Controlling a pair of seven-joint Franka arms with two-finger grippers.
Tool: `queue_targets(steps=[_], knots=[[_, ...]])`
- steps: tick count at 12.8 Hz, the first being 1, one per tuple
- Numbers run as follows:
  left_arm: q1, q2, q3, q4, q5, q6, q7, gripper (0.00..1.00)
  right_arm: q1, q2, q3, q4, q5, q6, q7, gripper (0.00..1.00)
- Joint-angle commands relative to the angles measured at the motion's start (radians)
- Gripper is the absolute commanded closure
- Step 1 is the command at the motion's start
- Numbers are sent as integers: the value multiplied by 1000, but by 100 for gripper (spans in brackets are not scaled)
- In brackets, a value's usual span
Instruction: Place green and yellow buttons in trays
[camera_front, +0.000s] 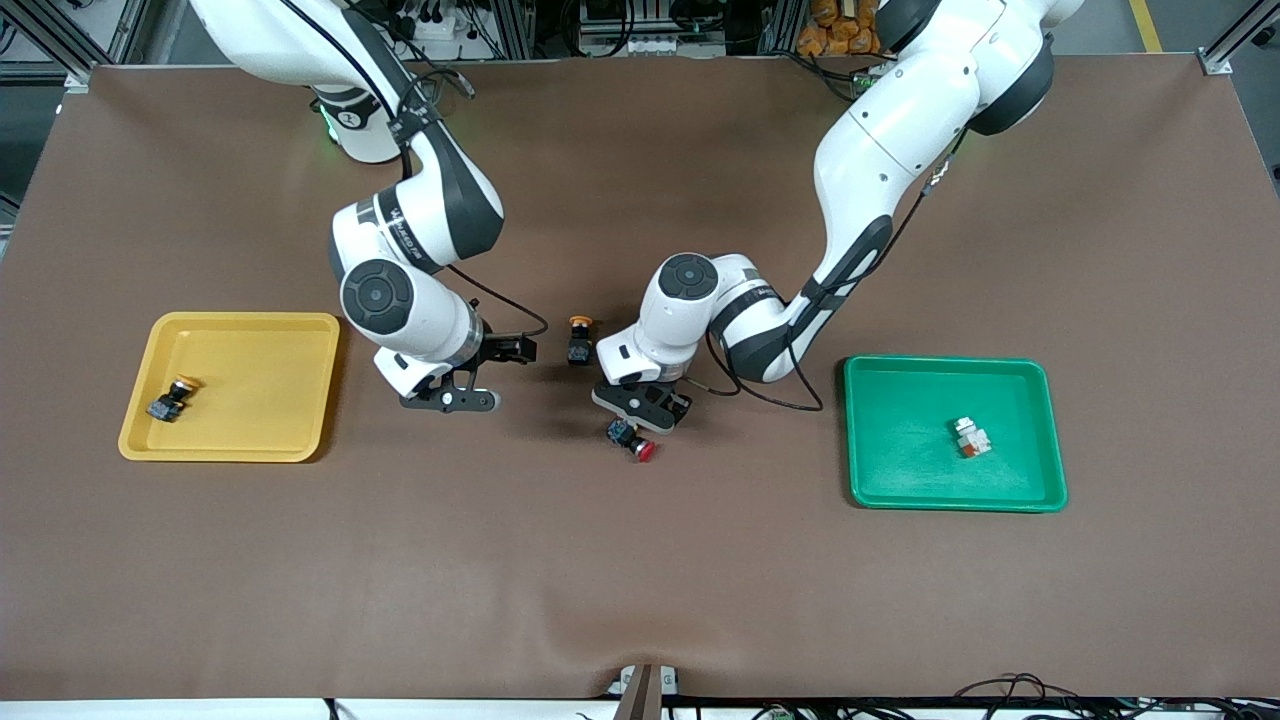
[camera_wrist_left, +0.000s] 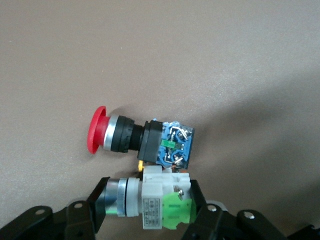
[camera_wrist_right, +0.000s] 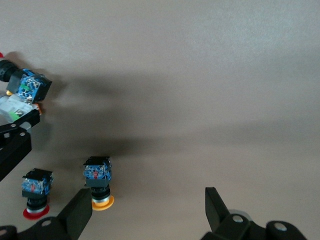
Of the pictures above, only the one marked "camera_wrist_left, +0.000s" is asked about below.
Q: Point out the red mushroom push button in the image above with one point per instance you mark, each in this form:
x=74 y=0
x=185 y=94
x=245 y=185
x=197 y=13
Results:
x=150 y=142

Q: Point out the brown table cover mat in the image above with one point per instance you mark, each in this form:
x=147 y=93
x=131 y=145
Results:
x=160 y=62

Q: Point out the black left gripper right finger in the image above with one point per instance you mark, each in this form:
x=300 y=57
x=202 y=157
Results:
x=215 y=225

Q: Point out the green block push button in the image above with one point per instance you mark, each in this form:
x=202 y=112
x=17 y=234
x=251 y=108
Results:
x=155 y=197

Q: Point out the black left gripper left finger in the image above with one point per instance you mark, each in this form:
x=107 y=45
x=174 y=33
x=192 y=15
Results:
x=75 y=220

